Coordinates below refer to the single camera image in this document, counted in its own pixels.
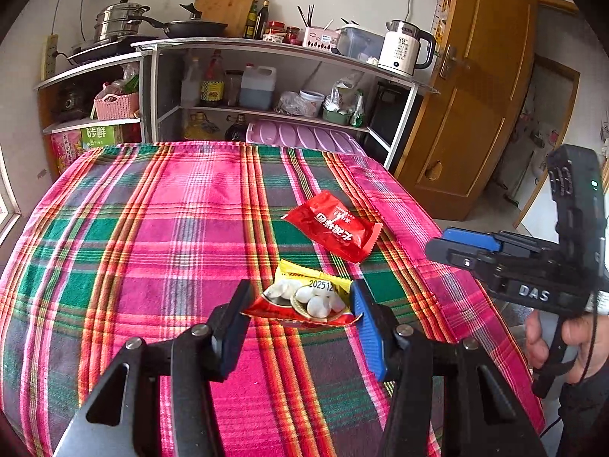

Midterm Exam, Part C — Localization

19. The white window frame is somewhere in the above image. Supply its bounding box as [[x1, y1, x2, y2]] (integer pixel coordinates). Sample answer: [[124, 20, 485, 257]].
[[0, 147, 22, 244]]

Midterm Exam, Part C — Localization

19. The dark round bottle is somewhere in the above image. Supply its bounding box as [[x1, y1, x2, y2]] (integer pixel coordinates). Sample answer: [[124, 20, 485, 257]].
[[223, 113, 249, 143]]

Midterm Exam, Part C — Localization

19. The yellow cooking oil bottle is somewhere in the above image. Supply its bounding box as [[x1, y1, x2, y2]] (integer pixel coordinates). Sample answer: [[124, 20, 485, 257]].
[[183, 110, 221, 142]]

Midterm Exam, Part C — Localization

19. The yellow red snack packet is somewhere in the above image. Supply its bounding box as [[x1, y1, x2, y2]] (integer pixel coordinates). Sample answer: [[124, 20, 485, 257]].
[[240, 259, 365, 329]]

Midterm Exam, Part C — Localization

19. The clear liquid bottle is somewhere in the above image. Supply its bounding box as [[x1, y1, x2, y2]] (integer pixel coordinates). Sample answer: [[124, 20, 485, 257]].
[[180, 57, 203, 108]]

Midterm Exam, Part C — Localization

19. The pink plaid tablecloth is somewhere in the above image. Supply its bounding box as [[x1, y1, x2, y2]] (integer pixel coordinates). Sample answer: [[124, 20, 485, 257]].
[[0, 140, 546, 457]]

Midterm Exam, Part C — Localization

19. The plastic jug of dark liquid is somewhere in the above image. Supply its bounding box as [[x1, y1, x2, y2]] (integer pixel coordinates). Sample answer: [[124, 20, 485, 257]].
[[239, 63, 278, 110]]

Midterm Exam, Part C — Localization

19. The wooden door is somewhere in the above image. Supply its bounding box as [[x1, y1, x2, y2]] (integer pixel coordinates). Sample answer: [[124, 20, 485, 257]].
[[394, 0, 539, 222]]

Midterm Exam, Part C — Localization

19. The wall power strip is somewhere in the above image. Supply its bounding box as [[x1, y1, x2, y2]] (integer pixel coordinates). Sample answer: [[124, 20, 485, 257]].
[[41, 34, 59, 81]]

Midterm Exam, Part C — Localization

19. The white plastic food bag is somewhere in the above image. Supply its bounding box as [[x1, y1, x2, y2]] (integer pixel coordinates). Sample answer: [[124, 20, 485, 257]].
[[330, 73, 365, 115]]

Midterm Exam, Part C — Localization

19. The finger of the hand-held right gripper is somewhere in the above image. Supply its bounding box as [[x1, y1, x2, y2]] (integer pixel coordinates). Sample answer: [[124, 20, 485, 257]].
[[442, 227, 563, 258], [425, 237, 506, 281]]

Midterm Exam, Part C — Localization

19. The green carton box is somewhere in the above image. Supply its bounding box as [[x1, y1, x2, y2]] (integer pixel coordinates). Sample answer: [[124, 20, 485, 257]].
[[79, 123, 124, 151]]

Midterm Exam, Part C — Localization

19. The black frying pan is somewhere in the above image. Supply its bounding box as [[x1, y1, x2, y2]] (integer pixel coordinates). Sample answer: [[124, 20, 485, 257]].
[[126, 3, 230, 40]]

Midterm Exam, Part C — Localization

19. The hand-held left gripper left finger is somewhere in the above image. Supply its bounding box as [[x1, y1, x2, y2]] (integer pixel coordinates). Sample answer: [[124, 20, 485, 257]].
[[52, 278, 253, 457]]

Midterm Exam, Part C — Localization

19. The brown white shelf unit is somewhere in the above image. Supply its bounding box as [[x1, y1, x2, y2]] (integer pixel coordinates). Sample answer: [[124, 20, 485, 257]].
[[34, 51, 154, 178]]

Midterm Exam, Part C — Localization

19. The person's right hand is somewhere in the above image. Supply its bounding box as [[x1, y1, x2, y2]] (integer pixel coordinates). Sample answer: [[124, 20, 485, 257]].
[[525, 309, 601, 384]]

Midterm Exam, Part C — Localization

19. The pink utensil holder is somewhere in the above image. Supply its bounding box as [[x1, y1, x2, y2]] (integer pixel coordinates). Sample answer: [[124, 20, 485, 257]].
[[297, 4, 341, 51]]

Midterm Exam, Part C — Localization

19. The crumpled clear plastic bag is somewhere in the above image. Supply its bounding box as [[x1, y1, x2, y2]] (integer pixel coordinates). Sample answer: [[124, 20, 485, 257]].
[[275, 90, 306, 116]]

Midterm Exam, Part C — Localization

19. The white metal shelf rack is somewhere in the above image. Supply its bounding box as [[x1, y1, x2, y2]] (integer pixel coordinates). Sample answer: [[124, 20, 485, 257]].
[[131, 37, 441, 173]]

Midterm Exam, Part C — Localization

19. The clear plastic container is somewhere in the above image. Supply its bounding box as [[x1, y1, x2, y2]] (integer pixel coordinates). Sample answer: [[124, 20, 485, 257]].
[[338, 25, 386, 61]]

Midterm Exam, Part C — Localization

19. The brown jar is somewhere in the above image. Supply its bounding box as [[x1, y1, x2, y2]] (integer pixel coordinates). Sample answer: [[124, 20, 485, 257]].
[[223, 69, 245, 107]]

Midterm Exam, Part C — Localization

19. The wall calendar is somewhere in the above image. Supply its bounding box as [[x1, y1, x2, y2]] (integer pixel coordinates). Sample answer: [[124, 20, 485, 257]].
[[430, 0, 457, 39]]

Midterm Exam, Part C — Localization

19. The black induction cooker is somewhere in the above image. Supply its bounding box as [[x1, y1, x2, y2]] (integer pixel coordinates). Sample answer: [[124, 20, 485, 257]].
[[67, 35, 161, 66]]

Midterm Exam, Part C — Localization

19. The pink carton box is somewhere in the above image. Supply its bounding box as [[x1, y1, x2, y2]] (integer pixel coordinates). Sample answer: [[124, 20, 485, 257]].
[[49, 130, 91, 177]]

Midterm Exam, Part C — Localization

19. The pink lid storage box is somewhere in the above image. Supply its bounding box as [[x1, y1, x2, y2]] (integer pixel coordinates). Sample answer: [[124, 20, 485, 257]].
[[245, 121, 368, 157]]

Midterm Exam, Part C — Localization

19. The dark wooden doorway frame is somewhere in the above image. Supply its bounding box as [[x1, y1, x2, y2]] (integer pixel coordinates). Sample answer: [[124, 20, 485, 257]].
[[511, 54, 582, 230]]

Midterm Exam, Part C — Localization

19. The pink woven basket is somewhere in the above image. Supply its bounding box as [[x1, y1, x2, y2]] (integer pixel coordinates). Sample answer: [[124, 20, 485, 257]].
[[92, 92, 140, 121]]

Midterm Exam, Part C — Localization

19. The wooden cutting board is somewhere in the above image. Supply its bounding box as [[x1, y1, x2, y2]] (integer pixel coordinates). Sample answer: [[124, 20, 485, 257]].
[[194, 0, 264, 38]]

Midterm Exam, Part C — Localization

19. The white electric kettle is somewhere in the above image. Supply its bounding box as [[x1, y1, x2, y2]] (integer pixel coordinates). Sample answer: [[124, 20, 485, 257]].
[[378, 19, 437, 77]]

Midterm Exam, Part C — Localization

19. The black appliance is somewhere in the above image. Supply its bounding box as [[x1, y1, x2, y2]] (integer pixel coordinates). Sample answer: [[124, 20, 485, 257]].
[[368, 81, 424, 149]]

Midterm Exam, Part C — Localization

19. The steel steamer pot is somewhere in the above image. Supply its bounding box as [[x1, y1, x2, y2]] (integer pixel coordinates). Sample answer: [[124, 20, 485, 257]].
[[92, 0, 151, 43]]

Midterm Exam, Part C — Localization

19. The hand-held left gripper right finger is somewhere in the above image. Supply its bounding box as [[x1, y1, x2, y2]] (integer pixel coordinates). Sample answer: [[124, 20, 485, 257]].
[[349, 278, 548, 457]]

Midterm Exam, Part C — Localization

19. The yellow label sauce bottle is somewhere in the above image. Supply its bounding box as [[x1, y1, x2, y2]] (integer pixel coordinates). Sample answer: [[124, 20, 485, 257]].
[[198, 49, 226, 107]]

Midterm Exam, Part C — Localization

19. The white plastic tub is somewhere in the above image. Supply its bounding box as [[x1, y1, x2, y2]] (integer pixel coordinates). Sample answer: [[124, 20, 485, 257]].
[[298, 89, 326, 118]]

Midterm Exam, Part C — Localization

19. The dark glass bottle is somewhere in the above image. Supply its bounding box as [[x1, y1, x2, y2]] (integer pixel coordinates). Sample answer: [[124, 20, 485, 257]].
[[243, 0, 259, 39], [255, 0, 271, 41]]

